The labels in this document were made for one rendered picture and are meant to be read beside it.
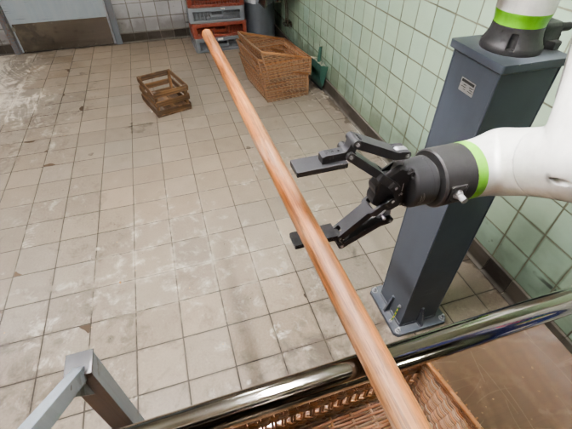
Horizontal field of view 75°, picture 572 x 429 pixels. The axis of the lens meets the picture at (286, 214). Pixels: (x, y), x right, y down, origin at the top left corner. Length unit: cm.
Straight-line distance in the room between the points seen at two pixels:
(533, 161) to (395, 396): 36
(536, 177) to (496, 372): 70
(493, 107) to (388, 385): 88
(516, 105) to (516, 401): 75
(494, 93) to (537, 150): 53
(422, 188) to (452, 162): 6
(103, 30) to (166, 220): 326
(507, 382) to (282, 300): 104
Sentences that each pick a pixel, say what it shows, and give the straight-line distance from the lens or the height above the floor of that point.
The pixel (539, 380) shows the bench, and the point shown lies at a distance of 123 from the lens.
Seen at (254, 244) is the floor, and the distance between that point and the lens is 208.
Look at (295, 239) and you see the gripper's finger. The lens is 57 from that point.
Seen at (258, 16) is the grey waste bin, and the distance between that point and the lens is 471.
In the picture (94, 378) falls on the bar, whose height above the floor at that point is 93.
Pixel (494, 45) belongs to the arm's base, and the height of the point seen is 122.
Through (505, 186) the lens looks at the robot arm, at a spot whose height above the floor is 119.
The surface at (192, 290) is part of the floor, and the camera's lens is 194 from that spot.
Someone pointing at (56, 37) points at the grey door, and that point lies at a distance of 527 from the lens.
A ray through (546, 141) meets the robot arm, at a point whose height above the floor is 128.
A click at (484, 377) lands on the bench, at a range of 116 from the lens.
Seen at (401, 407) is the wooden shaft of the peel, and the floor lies 121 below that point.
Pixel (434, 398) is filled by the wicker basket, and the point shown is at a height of 67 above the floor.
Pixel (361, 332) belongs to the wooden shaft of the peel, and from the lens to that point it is 39.
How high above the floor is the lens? 154
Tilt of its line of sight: 43 degrees down
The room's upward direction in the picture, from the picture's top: straight up
